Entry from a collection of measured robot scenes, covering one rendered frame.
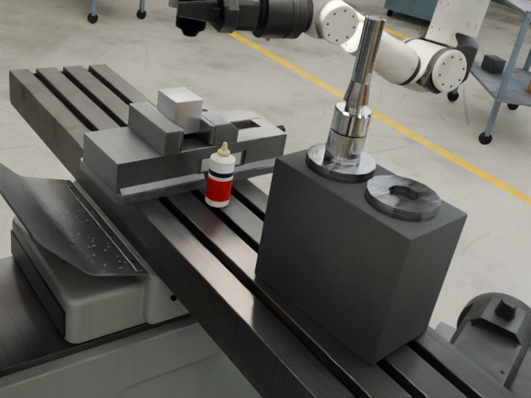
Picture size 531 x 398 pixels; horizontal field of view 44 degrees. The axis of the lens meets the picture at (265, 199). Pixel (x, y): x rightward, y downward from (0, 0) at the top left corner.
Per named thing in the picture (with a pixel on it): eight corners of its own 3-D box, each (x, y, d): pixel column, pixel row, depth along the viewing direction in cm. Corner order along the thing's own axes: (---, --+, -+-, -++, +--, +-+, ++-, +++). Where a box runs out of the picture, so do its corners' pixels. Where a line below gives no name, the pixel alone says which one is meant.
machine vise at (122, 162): (240, 137, 133) (248, 86, 128) (286, 170, 124) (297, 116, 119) (77, 165, 112) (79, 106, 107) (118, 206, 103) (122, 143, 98)
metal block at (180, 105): (181, 118, 116) (184, 86, 113) (199, 132, 112) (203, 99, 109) (155, 122, 113) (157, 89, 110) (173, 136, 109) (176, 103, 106)
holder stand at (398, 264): (310, 249, 101) (338, 131, 91) (427, 332, 88) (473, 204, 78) (253, 273, 93) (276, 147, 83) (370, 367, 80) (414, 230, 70)
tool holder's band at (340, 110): (378, 121, 81) (380, 114, 80) (352, 125, 78) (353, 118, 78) (352, 107, 84) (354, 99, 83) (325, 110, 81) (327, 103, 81)
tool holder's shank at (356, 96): (371, 111, 80) (394, 21, 75) (353, 114, 78) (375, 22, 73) (354, 102, 82) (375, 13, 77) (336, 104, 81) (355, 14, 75)
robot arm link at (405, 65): (340, 54, 121) (408, 97, 131) (373, 66, 112) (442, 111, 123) (370, 1, 119) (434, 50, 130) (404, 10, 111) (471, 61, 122)
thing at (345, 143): (367, 163, 84) (378, 121, 81) (340, 169, 81) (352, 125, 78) (342, 148, 87) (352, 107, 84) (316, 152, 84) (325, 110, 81)
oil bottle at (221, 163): (220, 193, 112) (228, 135, 106) (233, 205, 109) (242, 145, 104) (200, 198, 109) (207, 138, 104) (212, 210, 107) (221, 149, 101)
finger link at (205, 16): (178, -2, 98) (217, 0, 100) (176, 19, 99) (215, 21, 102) (181, 1, 97) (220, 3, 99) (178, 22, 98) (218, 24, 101)
